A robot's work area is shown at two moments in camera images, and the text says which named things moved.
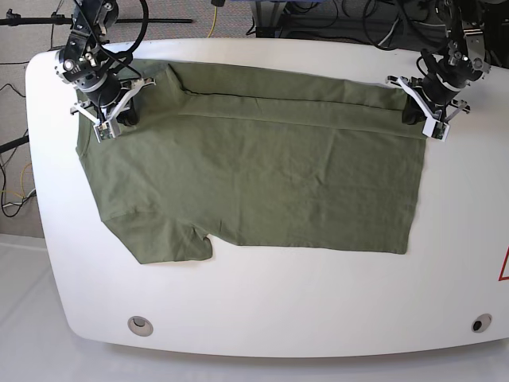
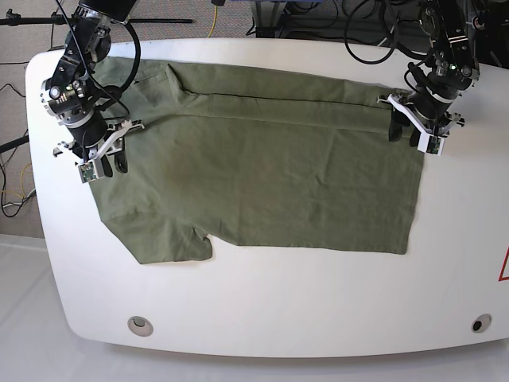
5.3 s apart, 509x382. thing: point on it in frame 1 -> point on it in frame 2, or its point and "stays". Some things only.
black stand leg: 14,143 stays
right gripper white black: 114,111 -> 112,142
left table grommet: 140,325 stays
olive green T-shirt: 258,156 stays
